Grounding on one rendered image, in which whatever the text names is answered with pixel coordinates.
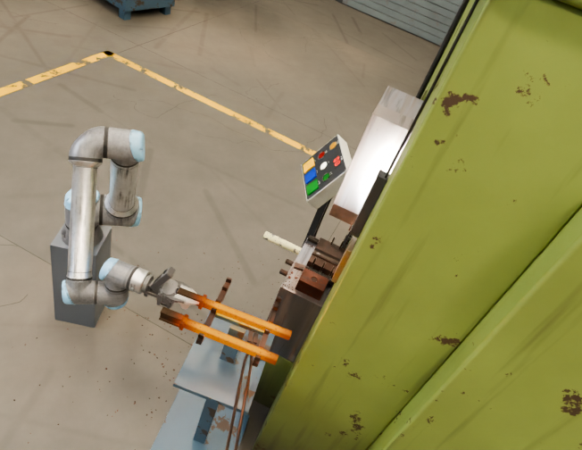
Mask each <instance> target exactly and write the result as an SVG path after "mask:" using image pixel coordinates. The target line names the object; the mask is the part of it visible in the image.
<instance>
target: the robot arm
mask: <svg viewBox="0 0 582 450"><path fill-rule="evenodd" d="M103 158H107V159H110V193H109V194H108V195H104V194H99V192H98V191H97V190H96V185H97V169H98V167H99V166H100V165H101V164H102V163H103ZM144 159H145V135H144V133H143V132H142V131H137V130H134V129H117V128H109V127H105V126H100V127H94V128H92V129H89V130H87V131H85V132H84V133H82V134H81V135H80V136H79V137H78V138H77V139H76V140H75V141H74V143H73V144H72V146H71V149H70V151H69V162H70V163H71V164H72V183H71V189H70V190H69V191H68V192H67V193H66V195H65V201H64V211H65V224H64V226H63V227H62V232H61V237H62V241H63V243H64V244H65V245H67V246H69V252H68V269H67V275H66V279H65V280H64V281H63V282H62V300H63V302H64V303H65V304H104V305H105V306H106V307H107V308H108V309H111V310H117V309H120V308H122V307H123V306H124V305H125V304H126V303H127V302H128V299H129V291H133V292H136V293H138V294H142V293H144V296H146V297H148V295H150V296H153V297H155V298H156V300H157V303H156V304H157V305H160V306H161V307H165V306H166V308H169V309H170V308H171V306H172V305H173V303H179V304H180V305H181V308H182V309H185V310H186V309H187V308H188V307H189V306H190V305H191V304H192V305H194V304H199V302H197V301H195V300H193V299H190V298H187V297H185V296H182V295H179V294H177V293H178V290H179V289H180V288H184V289H186V290H189V291H191V292H194V293H195V291H194V290H193V289H192V288H191V287H190V286H189V285H187V284H186V283H184V282H181V281H177V280H171V278H172V277H173V274H174V272H175V271H176V270H175V269H174V268H173V267H172V266H171V267H170V268H168V269H167V270H165V271H164V272H163V273H162V274H161V275H160V276H158V277H157V278H156V279H155V280H154V276H153V275H151V272H150V271H147V270H144V269H142V268H138V267H137V266H134V265H132V264H129V263H126V262H123V261H121V260H119V259H115V258H109V259H108V260H107V261H106V262H105V263H104V265H103V267H102V269H101V270H100V273H99V279H100V280H104V281H98V280H92V264H93V248H94V246H96V245H97V244H99V243H100V241H101V240H102V238H103V231H102V228H101V226H100V225H106V226H123V227H137V226H138V225H139V223H140V220H141V212H142V198H141V197H138V196H136V188H137V175H138V167H139V163H140V162H143V161H144Z"/></svg>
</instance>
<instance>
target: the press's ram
mask: <svg viewBox="0 0 582 450"><path fill-rule="evenodd" d="M423 102H424V101H422V100H420V99H419V98H416V97H414V96H411V95H408V94H406V93H404V92H402V91H400V90H398V89H395V88H393V87H390V86H388V87H387V90H386V91H385V93H384V95H383V96H382V97H381V99H380V101H379V103H378V105H377V107H376V109H375V110H374V112H373V114H372V115H371V117H370V120H369V123H368V125H367V127H366V130H365V131H364V133H363V135H362V139H361V141H360V144H359V145H358V147H357V149H356V152H355V154H354V156H353V159H352V161H351V163H350V166H349V168H348V170H347V173H346V175H345V177H344V180H343V182H342V184H341V187H340V189H339V190H338V192H337V196H336V198H335V200H334V204H337V205H339V206H341V207H343V208H345V209H346V210H349V211H351V212H353V213H356V214H359V212H360V210H361V208H362V206H363V204H364V202H365V200H366V198H367V196H368V194H369V192H370V190H371V188H372V186H373V184H374V181H375V179H376V177H377V175H378V172H379V170H381V171H384V172H387V170H388V168H389V167H390V165H391V163H392V161H393V160H394V158H395V155H396V153H397V151H398V149H399V147H400V145H401V144H402V142H403V140H404V138H405V136H406V134H407V132H408V130H409V128H410V126H411V125H412V123H413V121H414V119H415V117H416V115H417V113H418V111H419V109H420V107H421V105H422V103H423ZM415 125H416V123H415ZM415 125H414V127H415ZM414 127H413V129H414ZM413 129H412V130H413ZM411 133H412V132H411ZM410 135H411V134H410ZM409 137H410V136H409ZM409 137H408V138H407V140H406V142H405V144H404V146H403V147H405V145H406V143H407V141H408V139H409ZM402 151H403V149H402V150H401V152H402ZM401 152H400V154H401ZM400 154H399V155H398V157H397V159H396V161H395V164H396V162H397V160H398V158H399V156H400ZM395 164H394V166H393V168H394V167H395ZM393 168H392V170H393ZM392 170H391V171H390V172H389V174H391V172H392Z"/></svg>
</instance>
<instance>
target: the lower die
mask: <svg viewBox="0 0 582 450"><path fill-rule="evenodd" d="M315 247H316V248H318V249H320V250H321V251H323V252H325V253H328V254H331V255H333V256H335V257H336V258H338V259H340V260H341V258H342V256H343V254H344V252H345V249H344V248H343V247H341V249H339V246H337V245H335V244H332V245H331V242H329V241H327V240H326V239H324V238H320V240H319V242H318V244H317V245H316V246H315ZM315 257H317V259H316V261H315V263H314V265H313V266H312V263H313V260H314V258H315ZM324 262H326V263H325V266H324V268H323V270H322V273H324V274H326V275H329V274H330V273H331V271H332V269H333V266H335V269H334V270H333V272H332V274H331V278H333V276H334V273H335V271H336V269H337V266H338V263H336V262H333V261H330V260H329V259H327V258H325V257H323V256H321V255H319V254H316V253H314V252H312V255H311V257H310V259H309V261H308V263H307V265H306V266H309V267H311V266H312V268H313V269H314V270H316V271H320V269H321V267H322V265H323V263H324Z"/></svg>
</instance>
